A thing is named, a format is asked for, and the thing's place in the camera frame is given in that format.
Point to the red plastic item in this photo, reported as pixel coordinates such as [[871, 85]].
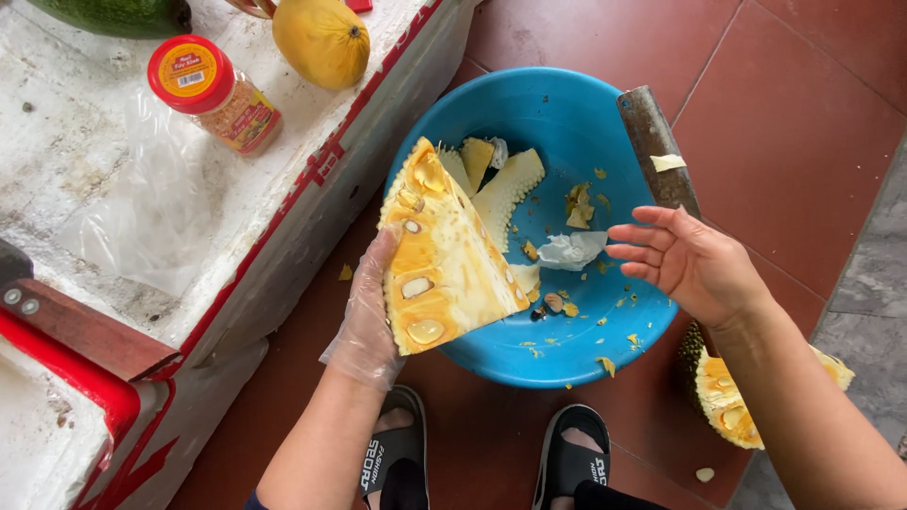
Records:
[[360, 5]]

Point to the small yellow jackfruit scrap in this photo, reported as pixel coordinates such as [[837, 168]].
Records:
[[345, 273]]

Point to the pale jackfruit scrap on cleaver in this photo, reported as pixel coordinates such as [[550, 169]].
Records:
[[667, 163]]

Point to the yellow jackfruit core piece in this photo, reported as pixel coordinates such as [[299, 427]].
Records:
[[476, 161]]

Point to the red-lidded spice jar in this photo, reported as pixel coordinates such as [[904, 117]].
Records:
[[212, 96]]

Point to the clear plastic bag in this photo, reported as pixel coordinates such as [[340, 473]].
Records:
[[142, 212]]

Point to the large yellow jackfruit wedge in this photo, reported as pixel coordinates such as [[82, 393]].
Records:
[[446, 269]]

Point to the small crumpled white tissue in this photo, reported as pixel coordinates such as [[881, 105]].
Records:
[[499, 151]]

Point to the white styrofoam box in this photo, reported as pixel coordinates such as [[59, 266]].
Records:
[[71, 141]]

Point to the clump of yellow jackfruit fibres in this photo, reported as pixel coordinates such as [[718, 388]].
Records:
[[579, 207]]

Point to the steel cleaver blade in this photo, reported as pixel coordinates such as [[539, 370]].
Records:
[[652, 141]]

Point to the person's right hand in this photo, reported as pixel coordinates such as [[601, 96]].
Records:
[[701, 273]]

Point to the green avocado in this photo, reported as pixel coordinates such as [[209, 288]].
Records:
[[120, 15]]

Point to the brown jackfruit seed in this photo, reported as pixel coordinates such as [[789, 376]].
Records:
[[553, 302]]

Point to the black sandal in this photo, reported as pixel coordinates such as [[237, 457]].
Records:
[[570, 460], [397, 443]]

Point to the large crumpled white tissue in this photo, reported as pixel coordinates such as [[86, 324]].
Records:
[[572, 250]]

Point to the black right sandal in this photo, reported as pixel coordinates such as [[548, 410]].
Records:
[[570, 460]]

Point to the jackfruit chunk with green rind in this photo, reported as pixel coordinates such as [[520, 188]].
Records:
[[730, 404]]

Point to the small white jackfruit scrap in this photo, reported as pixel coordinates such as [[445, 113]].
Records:
[[705, 474]]

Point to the small spiky jackfruit rind piece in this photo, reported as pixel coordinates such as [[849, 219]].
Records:
[[455, 168]]

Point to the large spiky jackfruit rind piece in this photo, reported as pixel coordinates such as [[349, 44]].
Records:
[[507, 195]]

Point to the person's left hand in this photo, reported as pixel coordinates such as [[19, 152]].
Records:
[[363, 319]]

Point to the blue plastic basin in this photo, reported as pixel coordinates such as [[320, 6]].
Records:
[[553, 113]]

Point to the striped basket edge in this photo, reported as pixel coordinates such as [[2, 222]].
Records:
[[251, 7]]

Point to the black left sandal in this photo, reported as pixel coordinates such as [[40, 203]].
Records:
[[397, 443]]

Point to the yellow mango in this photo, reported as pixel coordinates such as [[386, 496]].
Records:
[[322, 39]]

